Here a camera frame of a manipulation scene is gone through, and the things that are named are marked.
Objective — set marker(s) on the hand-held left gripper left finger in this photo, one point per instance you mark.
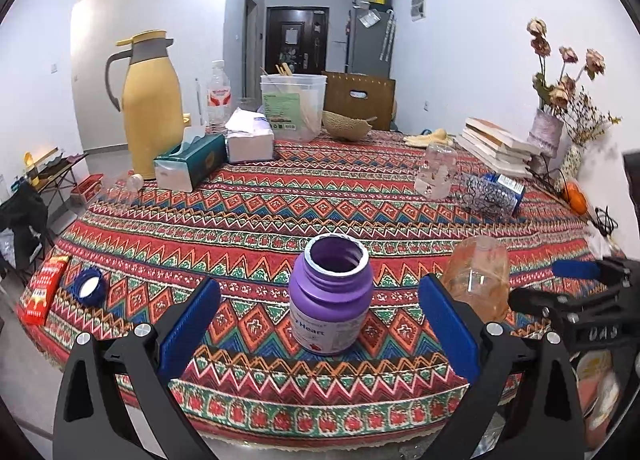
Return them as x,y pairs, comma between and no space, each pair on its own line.
192,325

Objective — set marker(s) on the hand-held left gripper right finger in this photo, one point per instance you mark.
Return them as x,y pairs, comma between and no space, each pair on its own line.
447,330

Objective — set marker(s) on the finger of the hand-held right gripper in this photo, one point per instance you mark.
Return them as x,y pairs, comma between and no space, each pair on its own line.
575,269
537,301

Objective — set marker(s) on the orange fruit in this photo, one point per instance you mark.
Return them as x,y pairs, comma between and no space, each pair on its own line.
576,197

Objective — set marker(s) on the blue bottle lid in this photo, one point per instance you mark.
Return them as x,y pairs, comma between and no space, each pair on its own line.
89,288

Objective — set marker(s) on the purple open bottle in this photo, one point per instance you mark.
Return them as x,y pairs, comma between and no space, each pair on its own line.
330,302

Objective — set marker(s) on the patterned tablecloth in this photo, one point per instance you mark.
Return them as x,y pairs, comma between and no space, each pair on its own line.
280,220

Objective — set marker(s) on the stack of books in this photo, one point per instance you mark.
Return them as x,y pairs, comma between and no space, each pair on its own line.
500,144

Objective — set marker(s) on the red snack packet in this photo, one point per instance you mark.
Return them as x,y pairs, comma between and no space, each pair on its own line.
44,290

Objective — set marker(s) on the small clear empty bottle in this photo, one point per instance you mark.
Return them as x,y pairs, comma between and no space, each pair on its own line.
125,186

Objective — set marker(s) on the green tissue box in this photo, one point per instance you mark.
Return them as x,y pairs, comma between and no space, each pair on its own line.
190,159

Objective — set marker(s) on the vase with dried flowers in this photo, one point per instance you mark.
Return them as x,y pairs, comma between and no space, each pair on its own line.
555,89

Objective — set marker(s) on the yellow rubber gloves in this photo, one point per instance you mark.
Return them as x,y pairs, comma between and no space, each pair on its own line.
430,138

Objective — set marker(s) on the white tissue pack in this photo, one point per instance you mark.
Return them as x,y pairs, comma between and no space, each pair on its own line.
250,137

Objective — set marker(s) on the black chair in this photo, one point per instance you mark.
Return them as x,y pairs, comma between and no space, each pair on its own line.
22,225

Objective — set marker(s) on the small folding table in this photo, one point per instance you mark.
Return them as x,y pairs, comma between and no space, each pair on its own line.
60,174

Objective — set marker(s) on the yellow thermos jug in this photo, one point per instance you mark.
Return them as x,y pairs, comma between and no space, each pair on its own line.
147,104

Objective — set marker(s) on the woven basket bowl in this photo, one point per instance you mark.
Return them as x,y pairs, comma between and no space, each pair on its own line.
345,125

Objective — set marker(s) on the clear plastic water bottle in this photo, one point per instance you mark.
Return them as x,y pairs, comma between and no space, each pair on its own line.
218,97

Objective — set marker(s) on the clear plastic storage container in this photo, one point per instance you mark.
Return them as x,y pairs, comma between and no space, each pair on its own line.
292,107

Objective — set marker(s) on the wooden chopsticks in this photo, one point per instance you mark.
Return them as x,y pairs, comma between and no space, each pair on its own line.
284,70

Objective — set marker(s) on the grey refrigerator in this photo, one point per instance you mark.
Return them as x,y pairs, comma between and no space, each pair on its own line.
371,42

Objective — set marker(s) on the dark entrance door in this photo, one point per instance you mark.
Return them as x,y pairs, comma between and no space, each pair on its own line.
297,42

